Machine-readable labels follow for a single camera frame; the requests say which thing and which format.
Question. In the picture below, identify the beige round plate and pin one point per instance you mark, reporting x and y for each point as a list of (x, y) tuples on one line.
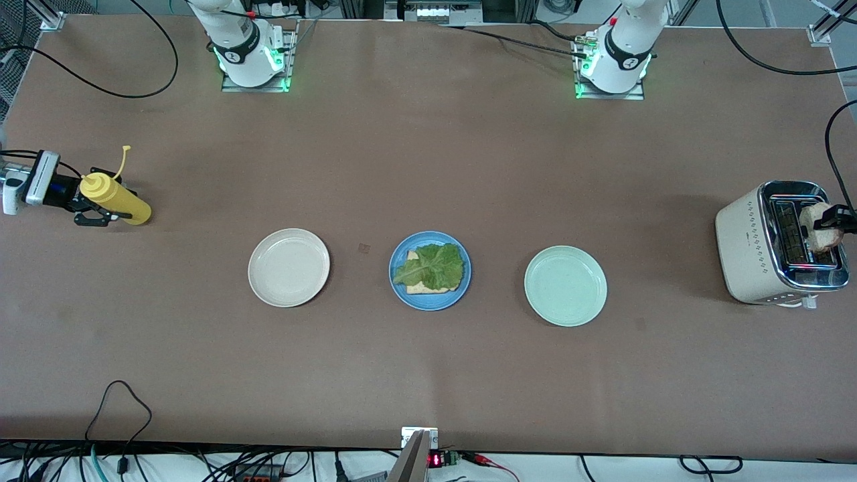
[(288, 268)]

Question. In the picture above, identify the blue round plate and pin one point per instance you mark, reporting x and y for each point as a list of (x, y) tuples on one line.
[(432, 302)]

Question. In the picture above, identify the green lettuce leaf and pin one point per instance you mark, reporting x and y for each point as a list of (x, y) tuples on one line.
[(432, 266)]

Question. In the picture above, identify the grey mesh chair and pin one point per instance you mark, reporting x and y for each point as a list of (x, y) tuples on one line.
[(17, 60)]

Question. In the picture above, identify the red digit display board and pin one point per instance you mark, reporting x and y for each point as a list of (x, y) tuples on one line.
[(443, 459)]

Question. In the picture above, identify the pale green round plate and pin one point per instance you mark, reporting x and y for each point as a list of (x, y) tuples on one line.
[(566, 286)]

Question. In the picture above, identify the cream steel toaster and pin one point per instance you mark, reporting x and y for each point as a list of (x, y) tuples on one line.
[(743, 248)]

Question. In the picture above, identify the aluminium table corner bracket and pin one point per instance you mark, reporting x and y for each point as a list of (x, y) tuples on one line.
[(50, 17), (820, 35)]

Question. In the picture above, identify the yellow squeeze bottle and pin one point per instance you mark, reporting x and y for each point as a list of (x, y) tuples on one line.
[(124, 203)]

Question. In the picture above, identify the grey electronics box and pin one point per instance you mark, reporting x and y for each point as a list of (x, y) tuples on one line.
[(435, 10)]

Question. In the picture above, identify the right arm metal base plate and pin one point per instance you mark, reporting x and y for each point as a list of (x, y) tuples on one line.
[(292, 60)]

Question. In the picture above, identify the red black clip lead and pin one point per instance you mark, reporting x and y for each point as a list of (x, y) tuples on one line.
[(492, 463)]

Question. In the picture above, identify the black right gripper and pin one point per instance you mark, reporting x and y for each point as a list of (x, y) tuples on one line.
[(64, 189)]

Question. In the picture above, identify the toast bread slice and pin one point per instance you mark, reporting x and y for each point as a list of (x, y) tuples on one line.
[(823, 239), (420, 288)]

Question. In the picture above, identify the orange power strip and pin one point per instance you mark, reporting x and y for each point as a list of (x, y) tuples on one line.
[(258, 477)]

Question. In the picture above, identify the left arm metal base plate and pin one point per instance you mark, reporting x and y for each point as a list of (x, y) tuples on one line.
[(602, 96)]

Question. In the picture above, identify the white metal mount bracket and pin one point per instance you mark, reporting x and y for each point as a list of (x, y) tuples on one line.
[(410, 435)]

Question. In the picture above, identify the aluminium profile post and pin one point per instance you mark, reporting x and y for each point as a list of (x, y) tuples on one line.
[(412, 462)]

